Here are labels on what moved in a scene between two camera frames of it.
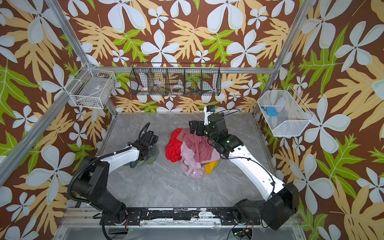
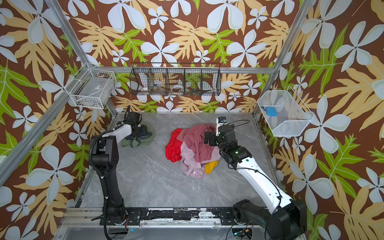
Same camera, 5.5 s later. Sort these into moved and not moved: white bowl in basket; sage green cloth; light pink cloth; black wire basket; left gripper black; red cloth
Moved: sage green cloth; left gripper black
Not moved: red cloth; black wire basket; light pink cloth; white bowl in basket
